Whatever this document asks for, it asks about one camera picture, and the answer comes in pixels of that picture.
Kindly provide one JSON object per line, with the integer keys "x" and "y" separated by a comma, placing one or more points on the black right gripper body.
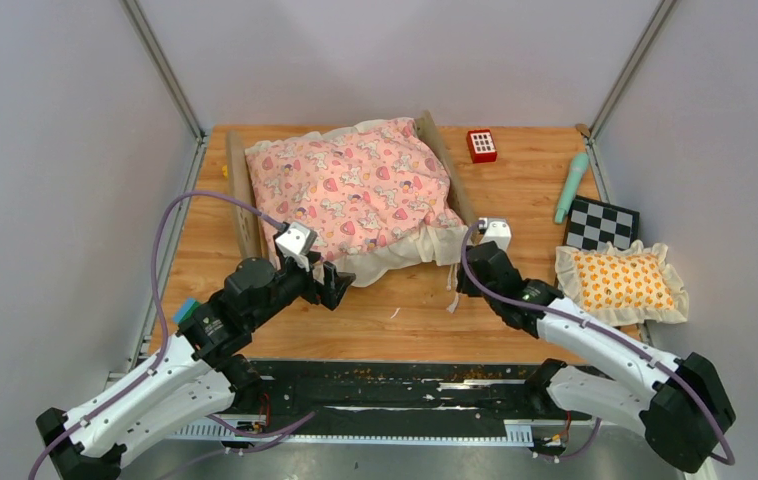
{"x": 468, "y": 287}

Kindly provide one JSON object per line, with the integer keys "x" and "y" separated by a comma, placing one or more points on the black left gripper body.
{"x": 297, "y": 279}

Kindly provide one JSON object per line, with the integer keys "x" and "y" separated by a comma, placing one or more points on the wooden striped pet bed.
{"x": 248, "y": 226}

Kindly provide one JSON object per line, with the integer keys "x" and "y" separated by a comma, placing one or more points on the pink unicorn drawstring bag blanket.
{"x": 381, "y": 195}

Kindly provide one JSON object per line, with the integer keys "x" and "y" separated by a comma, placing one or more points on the orange duck print pillow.
{"x": 623, "y": 287}

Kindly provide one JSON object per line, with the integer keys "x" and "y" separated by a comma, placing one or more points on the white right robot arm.
{"x": 678, "y": 405}

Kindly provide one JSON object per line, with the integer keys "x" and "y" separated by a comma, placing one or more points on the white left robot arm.
{"x": 198, "y": 372}

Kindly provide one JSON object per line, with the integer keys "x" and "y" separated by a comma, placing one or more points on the blue green grey block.
{"x": 185, "y": 310}

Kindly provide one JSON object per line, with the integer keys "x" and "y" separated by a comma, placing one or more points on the black and silver chessboard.
{"x": 593, "y": 225}

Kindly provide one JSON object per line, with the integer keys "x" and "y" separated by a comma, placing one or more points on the red white grid block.
{"x": 481, "y": 146}

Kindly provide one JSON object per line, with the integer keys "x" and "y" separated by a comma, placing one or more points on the mint green massager wand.
{"x": 577, "y": 169}

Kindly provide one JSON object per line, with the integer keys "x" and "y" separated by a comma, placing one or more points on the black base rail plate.
{"x": 388, "y": 399}

